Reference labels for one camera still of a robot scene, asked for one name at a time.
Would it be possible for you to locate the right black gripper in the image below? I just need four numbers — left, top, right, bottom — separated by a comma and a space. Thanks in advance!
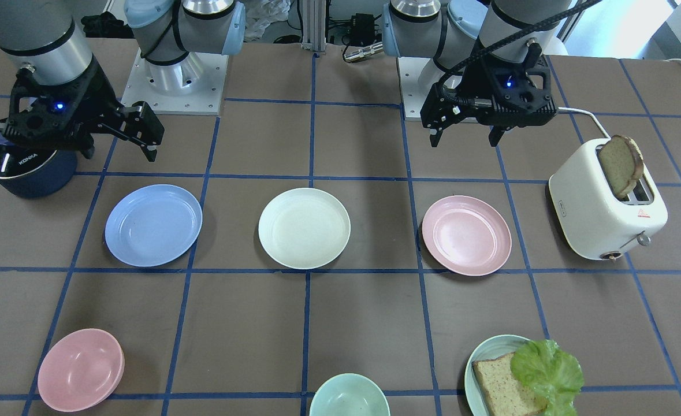
0, 66, 165, 162

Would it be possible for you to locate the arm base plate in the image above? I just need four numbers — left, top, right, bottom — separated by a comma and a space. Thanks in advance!
121, 53, 229, 116
397, 57, 443, 121

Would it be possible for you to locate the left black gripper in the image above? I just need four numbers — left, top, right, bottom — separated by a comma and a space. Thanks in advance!
420, 55, 559, 148

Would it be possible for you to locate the mint green bowl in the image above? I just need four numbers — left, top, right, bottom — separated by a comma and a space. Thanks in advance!
308, 373, 390, 415

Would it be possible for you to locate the dark blue cooking pot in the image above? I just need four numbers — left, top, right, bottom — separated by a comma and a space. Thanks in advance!
0, 134, 78, 199

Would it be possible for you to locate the bread slice in toaster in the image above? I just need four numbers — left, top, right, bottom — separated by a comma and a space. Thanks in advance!
597, 135, 645, 200

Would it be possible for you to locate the white toaster power cable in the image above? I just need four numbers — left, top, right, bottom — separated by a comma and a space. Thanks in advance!
557, 107, 609, 140

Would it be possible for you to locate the green lettuce leaf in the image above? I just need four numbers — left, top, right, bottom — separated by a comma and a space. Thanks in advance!
510, 339, 584, 415

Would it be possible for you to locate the mint green plate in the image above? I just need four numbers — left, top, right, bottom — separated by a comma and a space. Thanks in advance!
464, 335, 531, 416

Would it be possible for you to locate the blue plate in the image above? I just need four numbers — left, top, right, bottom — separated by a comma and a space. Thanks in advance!
103, 184, 203, 267

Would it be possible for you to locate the white plate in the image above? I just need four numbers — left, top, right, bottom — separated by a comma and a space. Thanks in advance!
258, 188, 351, 270

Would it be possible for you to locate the pink bowl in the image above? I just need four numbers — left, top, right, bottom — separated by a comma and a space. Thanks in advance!
37, 328, 125, 413

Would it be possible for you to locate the aluminium frame post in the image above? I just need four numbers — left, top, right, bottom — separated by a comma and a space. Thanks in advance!
296, 1, 329, 56

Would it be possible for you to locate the pink plate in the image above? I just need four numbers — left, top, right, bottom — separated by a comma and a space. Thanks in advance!
421, 195, 512, 276

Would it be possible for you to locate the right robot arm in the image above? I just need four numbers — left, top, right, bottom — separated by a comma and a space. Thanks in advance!
0, 1, 246, 162

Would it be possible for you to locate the bread slice on plate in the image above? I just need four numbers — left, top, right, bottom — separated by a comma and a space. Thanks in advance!
472, 352, 547, 415

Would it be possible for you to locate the white toaster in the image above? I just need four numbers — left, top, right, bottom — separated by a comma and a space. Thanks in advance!
548, 138, 668, 261

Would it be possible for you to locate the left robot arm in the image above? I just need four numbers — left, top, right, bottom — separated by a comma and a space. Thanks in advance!
382, 1, 570, 147

